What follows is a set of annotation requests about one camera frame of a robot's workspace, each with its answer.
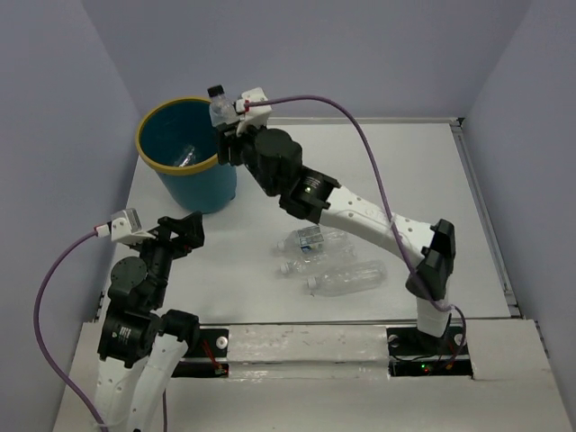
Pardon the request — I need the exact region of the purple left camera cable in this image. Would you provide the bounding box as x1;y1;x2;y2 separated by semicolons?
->
34;229;170;432

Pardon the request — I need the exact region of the clear bottle green white label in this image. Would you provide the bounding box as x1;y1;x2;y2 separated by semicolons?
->
275;225;351;256

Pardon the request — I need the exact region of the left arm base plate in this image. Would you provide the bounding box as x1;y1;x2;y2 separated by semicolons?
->
172;327;230;379

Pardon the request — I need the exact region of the clear wide-mouth plastic jar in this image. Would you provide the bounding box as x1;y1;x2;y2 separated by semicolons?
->
172;143;203;167

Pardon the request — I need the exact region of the crushed clear plastic bottle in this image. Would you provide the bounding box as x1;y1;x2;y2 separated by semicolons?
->
279;248;357;276

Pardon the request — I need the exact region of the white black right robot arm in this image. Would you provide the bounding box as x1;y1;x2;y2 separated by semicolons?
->
215;123;455;353

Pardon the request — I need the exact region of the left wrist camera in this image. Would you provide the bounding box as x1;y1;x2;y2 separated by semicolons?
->
94;208;155;246

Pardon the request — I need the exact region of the purple camera cable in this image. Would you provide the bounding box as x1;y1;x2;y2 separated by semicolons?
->
34;229;170;432
245;94;467;361

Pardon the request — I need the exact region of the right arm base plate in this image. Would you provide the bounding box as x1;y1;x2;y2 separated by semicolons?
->
387;326;473;378

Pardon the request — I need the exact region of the clear bottle white cap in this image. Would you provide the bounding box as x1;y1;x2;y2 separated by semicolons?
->
306;260;387;297

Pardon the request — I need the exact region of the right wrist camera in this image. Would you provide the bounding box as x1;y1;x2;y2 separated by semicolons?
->
233;87;272;136

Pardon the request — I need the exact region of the small bottle black cap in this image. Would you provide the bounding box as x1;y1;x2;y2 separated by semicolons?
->
207;85;238;127

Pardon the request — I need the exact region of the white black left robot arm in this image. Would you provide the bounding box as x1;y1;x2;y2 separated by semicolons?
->
94;209;205;431

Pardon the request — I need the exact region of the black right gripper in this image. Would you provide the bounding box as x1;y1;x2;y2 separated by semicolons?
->
210;116;278;198

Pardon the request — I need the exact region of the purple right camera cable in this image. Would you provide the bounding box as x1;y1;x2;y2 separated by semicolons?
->
245;94;467;361

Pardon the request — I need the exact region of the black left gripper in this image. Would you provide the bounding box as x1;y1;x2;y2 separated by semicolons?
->
130;209;205;305

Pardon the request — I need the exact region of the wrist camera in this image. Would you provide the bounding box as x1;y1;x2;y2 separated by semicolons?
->
94;208;155;246
233;87;272;136

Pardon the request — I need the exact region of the teal bin yellow rim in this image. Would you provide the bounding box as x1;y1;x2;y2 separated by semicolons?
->
135;97;237;214

